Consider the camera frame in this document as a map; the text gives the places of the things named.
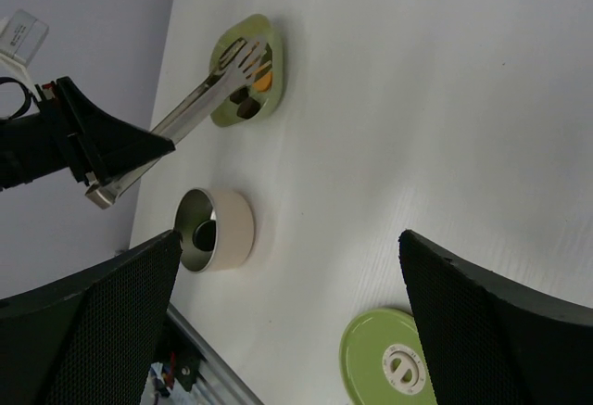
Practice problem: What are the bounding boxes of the steel lunch box bowl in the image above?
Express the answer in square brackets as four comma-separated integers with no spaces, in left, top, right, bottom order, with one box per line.
[174,188,255,273]

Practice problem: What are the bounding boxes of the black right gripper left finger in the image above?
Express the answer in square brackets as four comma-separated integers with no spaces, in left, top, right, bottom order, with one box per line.
[1,231,181,404]

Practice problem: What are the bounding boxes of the orange food piece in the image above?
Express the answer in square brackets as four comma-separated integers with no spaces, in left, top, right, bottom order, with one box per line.
[247,46,273,93]

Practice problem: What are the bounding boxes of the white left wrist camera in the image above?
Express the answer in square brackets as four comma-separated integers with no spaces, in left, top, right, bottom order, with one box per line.
[1,9,49,81]

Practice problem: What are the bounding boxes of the metal serving tongs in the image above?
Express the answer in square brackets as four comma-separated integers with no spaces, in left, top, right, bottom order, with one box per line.
[85,34,269,209]

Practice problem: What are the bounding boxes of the green food tray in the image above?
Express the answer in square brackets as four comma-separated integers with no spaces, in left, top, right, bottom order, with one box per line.
[209,14,284,128]

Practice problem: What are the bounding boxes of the black round food piece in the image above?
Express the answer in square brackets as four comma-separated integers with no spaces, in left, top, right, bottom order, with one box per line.
[192,220,217,253]

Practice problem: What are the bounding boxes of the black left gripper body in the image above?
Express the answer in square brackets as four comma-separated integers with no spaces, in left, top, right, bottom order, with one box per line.
[1,77,175,190]

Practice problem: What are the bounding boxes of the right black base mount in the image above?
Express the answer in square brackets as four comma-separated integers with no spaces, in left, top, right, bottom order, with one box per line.
[155,321,200,393]

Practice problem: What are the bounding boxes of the aluminium mounting rail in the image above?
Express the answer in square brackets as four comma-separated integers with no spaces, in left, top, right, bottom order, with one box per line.
[167,304,263,405]

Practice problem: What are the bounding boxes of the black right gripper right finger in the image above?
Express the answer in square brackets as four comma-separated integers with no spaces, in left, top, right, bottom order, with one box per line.
[399,230,592,404]

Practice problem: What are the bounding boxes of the green round lid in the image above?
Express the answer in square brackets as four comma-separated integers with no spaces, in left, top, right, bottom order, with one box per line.
[339,308,436,405]

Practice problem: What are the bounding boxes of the dark brown food piece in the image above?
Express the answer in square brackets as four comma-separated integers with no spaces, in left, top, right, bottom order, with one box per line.
[230,87,261,120]

